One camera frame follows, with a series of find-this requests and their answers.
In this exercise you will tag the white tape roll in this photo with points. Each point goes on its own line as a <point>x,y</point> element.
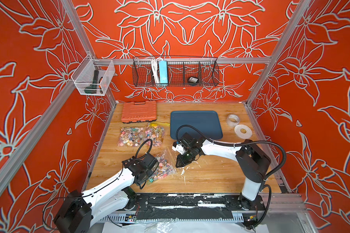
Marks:
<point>243,131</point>

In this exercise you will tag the clear acrylic box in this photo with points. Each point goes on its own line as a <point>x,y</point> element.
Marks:
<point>83,75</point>

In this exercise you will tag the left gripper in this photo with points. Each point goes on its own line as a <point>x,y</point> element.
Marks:
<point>150,173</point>

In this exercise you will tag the orange tool case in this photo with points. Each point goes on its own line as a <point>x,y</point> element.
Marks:
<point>133,112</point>

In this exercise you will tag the clear tape roll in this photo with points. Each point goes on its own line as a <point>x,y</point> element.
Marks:
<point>233,120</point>

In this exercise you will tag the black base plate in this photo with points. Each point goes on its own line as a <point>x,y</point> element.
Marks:
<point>232,202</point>

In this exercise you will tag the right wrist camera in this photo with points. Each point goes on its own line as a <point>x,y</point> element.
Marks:
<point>178,148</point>

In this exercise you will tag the light blue power bank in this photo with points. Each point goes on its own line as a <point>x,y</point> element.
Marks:
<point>163,74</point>

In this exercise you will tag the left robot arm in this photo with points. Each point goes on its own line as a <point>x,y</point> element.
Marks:
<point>80,210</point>

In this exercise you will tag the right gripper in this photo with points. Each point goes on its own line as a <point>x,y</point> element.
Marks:
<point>183,160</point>

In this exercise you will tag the green black screwdriver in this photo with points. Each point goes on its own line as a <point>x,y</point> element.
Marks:
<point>92,88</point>

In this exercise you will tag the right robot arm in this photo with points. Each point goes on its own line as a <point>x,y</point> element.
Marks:
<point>252,160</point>

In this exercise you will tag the black wire basket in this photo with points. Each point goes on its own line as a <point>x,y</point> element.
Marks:
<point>145,71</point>

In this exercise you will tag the blue plastic tray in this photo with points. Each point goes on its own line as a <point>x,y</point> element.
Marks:
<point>206,122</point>

